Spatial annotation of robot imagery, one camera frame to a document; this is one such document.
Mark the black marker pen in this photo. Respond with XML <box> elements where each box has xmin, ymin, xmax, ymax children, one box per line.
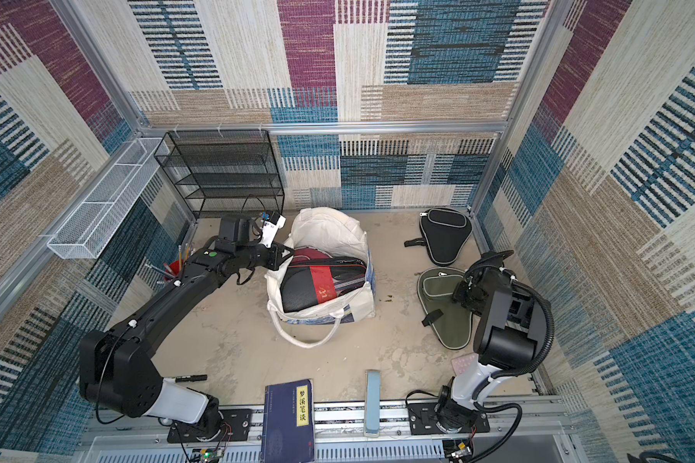
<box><xmin>174</xmin><ymin>374</ymin><xmax>209</xmax><ymax>383</ymax></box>

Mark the pink calculator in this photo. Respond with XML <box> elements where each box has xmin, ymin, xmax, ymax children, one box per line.
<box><xmin>451</xmin><ymin>353</ymin><xmax>478</xmax><ymax>376</ymax></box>

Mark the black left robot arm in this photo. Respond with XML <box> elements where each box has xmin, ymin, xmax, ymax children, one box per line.
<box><xmin>79</xmin><ymin>240</ymin><xmax>293</xmax><ymax>434</ymax></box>

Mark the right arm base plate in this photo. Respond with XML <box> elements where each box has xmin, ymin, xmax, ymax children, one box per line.
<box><xmin>407</xmin><ymin>402</ymin><xmax>490</xmax><ymax>435</ymax></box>

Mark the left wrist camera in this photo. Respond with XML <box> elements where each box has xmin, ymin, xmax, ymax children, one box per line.
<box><xmin>260</xmin><ymin>211</ymin><xmax>286</xmax><ymax>248</ymax></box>

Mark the black red mesh paddle set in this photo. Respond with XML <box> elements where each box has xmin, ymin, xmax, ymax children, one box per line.
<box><xmin>280</xmin><ymin>257</ymin><xmax>367</xmax><ymax>314</ymax></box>

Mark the white canvas tote bag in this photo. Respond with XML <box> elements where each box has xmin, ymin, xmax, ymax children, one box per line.
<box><xmin>264</xmin><ymin>208</ymin><xmax>376</xmax><ymax>349</ymax></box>

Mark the black paddle case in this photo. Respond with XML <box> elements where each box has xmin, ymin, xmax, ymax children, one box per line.
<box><xmin>403</xmin><ymin>208</ymin><xmax>473</xmax><ymax>266</ymax></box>

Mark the maroon paddle case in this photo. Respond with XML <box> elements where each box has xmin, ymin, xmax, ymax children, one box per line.
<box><xmin>292</xmin><ymin>247</ymin><xmax>331</xmax><ymax>264</ymax></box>

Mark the dark blue book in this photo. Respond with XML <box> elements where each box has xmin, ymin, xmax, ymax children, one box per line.
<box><xmin>260</xmin><ymin>379</ymin><xmax>316</xmax><ymax>463</ymax></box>

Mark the red metal pencil bucket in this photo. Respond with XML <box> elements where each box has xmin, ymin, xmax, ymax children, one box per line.
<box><xmin>163</xmin><ymin>260</ymin><xmax>183</xmax><ymax>278</ymax></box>

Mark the white wire basket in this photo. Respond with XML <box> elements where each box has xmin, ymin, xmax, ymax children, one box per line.
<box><xmin>47</xmin><ymin>138</ymin><xmax>161</xmax><ymax>260</ymax></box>

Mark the light blue eraser block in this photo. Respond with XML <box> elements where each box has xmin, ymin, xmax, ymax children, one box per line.
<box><xmin>363</xmin><ymin>370</ymin><xmax>381</xmax><ymax>438</ymax></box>

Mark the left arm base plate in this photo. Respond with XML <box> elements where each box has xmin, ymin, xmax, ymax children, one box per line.
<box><xmin>167</xmin><ymin>408</ymin><xmax>253</xmax><ymax>445</ymax></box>

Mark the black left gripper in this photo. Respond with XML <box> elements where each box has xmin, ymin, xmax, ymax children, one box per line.
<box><xmin>238</xmin><ymin>239</ymin><xmax>298</xmax><ymax>273</ymax></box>

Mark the green paddle case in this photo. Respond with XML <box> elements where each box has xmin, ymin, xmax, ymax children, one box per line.
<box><xmin>417</xmin><ymin>267</ymin><xmax>473</xmax><ymax>350</ymax></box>

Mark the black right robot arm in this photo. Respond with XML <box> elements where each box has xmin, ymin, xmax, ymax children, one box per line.
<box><xmin>436</xmin><ymin>250</ymin><xmax>555</xmax><ymax>433</ymax></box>

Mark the black mesh shelf rack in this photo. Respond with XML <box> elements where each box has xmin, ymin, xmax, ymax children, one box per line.
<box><xmin>154</xmin><ymin>129</ymin><xmax>285</xmax><ymax>219</ymax></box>

